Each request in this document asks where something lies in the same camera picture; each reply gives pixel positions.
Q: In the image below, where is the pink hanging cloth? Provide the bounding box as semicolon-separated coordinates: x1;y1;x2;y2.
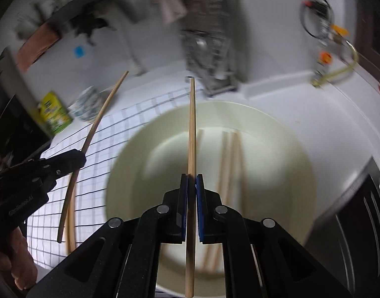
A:
148;0;188;25

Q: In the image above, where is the black cable loop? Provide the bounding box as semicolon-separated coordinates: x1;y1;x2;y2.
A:
300;0;335;39

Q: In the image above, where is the stainless steel appliance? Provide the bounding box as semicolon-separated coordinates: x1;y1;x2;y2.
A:
305;157;380;298

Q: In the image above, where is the person's left hand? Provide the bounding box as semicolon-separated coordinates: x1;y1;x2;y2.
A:
0;226;38;290

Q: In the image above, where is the perforated steel steamer tray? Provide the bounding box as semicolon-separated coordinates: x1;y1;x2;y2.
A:
180;0;249;84

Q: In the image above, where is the white black checked cloth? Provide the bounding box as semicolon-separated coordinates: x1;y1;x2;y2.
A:
19;88;209;269

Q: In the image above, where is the orange wavy dish cloth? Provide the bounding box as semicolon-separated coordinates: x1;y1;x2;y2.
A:
14;23;62;72

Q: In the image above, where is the black hanging rag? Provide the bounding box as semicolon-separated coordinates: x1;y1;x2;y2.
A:
70;15;114;46

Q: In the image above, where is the yellow seasoning pouch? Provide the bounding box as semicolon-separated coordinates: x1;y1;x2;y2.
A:
38;91;73;135

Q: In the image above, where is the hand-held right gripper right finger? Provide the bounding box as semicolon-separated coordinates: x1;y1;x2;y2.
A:
195;174;353;298

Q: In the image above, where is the steel wire rack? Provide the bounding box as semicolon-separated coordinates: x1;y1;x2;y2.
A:
180;29;240;97

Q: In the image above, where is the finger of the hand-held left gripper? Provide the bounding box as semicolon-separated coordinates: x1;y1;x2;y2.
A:
39;148;87;181

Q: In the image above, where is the round cream basin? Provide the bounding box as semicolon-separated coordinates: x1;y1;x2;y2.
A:
105;101;317;294

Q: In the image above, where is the gas valve yellow handle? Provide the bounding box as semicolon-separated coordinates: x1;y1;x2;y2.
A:
329;23;352;42

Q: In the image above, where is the single wooden chopstick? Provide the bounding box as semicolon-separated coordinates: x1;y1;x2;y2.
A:
184;77;197;298
66;197;76;253
57;70;129;243

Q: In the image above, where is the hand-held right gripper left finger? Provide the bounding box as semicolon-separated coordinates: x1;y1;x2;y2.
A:
29;174;189;298

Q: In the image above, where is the black gas stove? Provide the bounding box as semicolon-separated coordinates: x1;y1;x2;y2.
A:
0;48;52;162

